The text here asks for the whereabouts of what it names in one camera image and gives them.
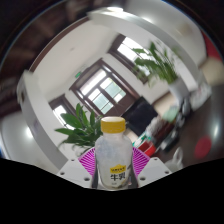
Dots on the yellow-capped milk bottle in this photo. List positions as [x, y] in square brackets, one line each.
[113, 156]

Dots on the flat round red coaster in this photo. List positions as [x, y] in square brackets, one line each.
[202, 148]

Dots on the brown double door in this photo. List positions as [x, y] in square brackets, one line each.
[103, 88]

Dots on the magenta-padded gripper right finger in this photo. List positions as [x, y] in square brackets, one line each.
[153, 169]

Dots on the red carpeted staircase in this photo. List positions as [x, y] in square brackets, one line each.
[212, 46]

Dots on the black chair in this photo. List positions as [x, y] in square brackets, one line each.
[140, 115]

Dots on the leafy plant in white pot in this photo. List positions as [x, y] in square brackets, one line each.
[80, 130]
[156, 65]

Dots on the brown-framed window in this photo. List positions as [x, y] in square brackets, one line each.
[128, 50]
[61, 111]

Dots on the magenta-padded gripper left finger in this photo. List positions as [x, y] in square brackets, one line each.
[74, 170]

